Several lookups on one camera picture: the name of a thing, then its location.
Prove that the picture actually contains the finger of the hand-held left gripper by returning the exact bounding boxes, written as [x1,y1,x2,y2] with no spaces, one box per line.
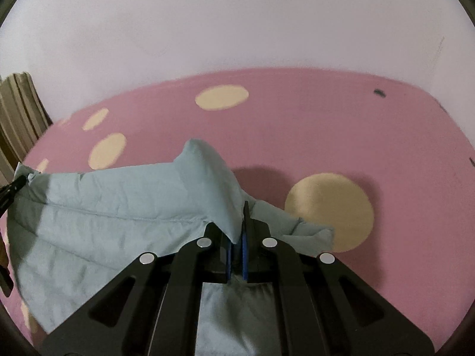
[0,175,27,214]

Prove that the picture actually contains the pink polka-dot bed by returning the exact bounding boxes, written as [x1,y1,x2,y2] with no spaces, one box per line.
[0,67,475,356]

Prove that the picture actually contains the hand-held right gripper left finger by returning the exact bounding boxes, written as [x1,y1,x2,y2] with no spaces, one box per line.
[41,222,233,356]

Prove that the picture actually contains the striped headboard cover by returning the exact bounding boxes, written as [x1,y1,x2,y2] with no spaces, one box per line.
[0,72,53,182]

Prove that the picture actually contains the light blue puffer jacket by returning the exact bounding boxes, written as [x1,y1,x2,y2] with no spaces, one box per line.
[7,138,335,356]

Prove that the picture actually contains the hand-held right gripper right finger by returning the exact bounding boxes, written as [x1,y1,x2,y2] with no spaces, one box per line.
[240,201,435,356]

